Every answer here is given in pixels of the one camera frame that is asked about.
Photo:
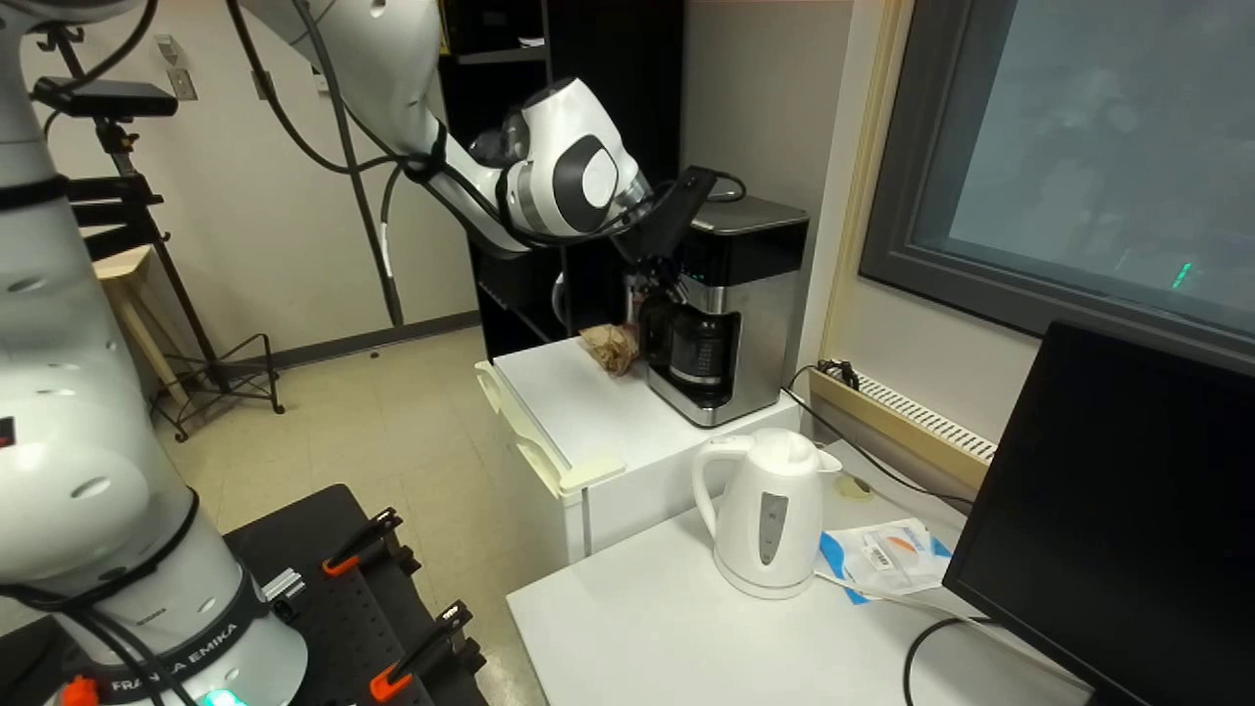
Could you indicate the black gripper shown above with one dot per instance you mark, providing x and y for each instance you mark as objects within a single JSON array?
[{"x": 659, "y": 231}]

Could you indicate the black silver coffeemaker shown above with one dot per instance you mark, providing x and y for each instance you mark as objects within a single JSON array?
[{"x": 720, "y": 329}]

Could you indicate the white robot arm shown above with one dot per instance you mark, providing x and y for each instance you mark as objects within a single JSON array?
[{"x": 94, "y": 527}]

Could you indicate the brown crumpled paper ball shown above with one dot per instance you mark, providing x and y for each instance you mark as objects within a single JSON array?
[{"x": 608, "y": 345}]

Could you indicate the white mini fridge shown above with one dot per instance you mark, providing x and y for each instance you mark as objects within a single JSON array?
[{"x": 588, "y": 455}]

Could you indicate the black shelving unit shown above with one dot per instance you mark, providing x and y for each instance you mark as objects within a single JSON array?
[{"x": 499, "y": 51}]

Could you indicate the white electric kettle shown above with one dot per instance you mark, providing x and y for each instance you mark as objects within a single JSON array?
[{"x": 764, "y": 506}]

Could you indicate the white blue plastic packet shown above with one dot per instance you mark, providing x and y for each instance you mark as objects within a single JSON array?
[{"x": 885, "y": 562}]

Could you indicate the black orange clamp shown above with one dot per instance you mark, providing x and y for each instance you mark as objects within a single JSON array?
[
  {"x": 399, "y": 677},
  {"x": 365, "y": 548}
]

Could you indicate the dark framed window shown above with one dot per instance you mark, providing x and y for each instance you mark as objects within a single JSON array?
[{"x": 1075, "y": 162}]

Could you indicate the wooden stool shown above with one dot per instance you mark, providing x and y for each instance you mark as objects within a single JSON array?
[{"x": 119, "y": 281}]

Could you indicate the black computer monitor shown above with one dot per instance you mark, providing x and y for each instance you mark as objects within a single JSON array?
[{"x": 1114, "y": 527}]

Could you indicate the black tripod stand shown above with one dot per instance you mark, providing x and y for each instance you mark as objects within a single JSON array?
[{"x": 119, "y": 209}]

